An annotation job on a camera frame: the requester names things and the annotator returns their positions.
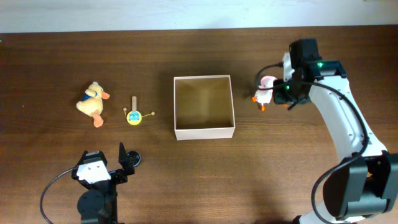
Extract black round disc toy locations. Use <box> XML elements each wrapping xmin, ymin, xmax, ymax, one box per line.
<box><xmin>127</xmin><ymin>151</ymin><xmax>141</xmax><ymax>167</ymax></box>

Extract white duck toy pink hat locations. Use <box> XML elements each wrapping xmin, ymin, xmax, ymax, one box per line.
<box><xmin>252</xmin><ymin>76</ymin><xmax>277</xmax><ymax>111</ymax></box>

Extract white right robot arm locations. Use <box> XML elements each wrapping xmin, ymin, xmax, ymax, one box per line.
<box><xmin>273</xmin><ymin>50</ymin><xmax>397</xmax><ymax>223</ymax></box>

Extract yellow rattle drum toy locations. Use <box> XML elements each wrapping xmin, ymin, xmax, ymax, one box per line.
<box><xmin>123</xmin><ymin>96</ymin><xmax>155</xmax><ymax>126</ymax></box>

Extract yellow plush duck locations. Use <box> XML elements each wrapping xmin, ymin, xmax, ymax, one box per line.
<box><xmin>76</xmin><ymin>82</ymin><xmax>110</xmax><ymax>128</ymax></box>

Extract pink square wooden box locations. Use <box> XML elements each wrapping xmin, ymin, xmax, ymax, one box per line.
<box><xmin>174</xmin><ymin>75</ymin><xmax>236</xmax><ymax>141</ymax></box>

